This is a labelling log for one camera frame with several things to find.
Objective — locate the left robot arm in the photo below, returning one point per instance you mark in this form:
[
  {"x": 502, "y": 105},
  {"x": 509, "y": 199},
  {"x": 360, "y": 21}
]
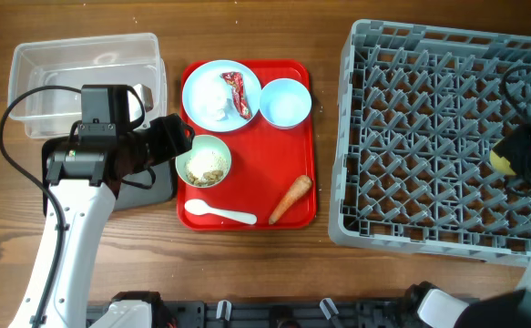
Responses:
[{"x": 105, "y": 167}]

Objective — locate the orange carrot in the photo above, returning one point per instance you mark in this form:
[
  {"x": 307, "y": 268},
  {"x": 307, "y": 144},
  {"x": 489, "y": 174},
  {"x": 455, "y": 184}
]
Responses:
[{"x": 297, "y": 190}]

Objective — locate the light blue plate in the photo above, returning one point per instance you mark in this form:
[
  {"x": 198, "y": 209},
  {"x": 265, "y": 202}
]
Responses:
[{"x": 205, "y": 81}]

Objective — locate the white plastic spoon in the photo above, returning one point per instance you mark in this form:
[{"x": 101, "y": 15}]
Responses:
[{"x": 200, "y": 207}]

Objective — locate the red snack wrapper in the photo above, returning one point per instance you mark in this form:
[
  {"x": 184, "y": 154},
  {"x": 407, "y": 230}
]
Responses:
[{"x": 235, "y": 81}]

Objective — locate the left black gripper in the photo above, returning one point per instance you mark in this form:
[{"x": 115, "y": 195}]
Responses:
[{"x": 174, "y": 138}]

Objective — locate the rice and food scraps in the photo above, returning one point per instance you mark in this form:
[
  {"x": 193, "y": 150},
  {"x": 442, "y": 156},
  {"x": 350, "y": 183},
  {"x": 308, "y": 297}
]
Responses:
[{"x": 206, "y": 168}]

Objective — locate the green bowl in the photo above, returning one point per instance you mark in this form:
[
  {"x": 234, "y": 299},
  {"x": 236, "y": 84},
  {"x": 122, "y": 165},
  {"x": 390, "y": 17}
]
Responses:
[{"x": 199, "y": 143}]

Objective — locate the yellow cup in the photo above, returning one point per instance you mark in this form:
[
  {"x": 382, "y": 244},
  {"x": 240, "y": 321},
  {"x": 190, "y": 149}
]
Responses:
[{"x": 501, "y": 164}]

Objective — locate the grey dishwasher rack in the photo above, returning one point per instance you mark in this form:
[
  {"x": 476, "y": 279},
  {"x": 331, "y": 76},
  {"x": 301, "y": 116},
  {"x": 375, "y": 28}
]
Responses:
[{"x": 420, "y": 108}]

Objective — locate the white tissue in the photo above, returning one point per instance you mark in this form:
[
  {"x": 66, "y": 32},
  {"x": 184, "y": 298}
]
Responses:
[{"x": 217, "y": 106}]

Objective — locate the black tray bin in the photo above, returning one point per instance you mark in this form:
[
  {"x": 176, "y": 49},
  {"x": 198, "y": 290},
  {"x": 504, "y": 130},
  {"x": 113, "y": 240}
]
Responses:
[{"x": 129, "y": 197}]

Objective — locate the clear plastic bin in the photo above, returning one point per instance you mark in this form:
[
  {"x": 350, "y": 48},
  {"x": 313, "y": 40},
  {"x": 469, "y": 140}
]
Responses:
[{"x": 131, "y": 59}]

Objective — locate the light blue bowl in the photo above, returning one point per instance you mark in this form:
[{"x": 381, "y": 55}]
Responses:
[{"x": 285, "y": 103}]

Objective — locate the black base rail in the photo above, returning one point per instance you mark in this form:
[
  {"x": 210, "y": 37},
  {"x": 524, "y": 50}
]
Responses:
[{"x": 365, "y": 313}]

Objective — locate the red plastic tray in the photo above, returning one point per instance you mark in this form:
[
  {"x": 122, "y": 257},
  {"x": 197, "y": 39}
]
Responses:
[{"x": 265, "y": 163}]

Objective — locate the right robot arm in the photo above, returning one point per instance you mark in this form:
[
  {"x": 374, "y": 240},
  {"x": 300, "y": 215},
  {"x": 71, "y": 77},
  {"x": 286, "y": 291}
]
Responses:
[{"x": 512, "y": 157}]

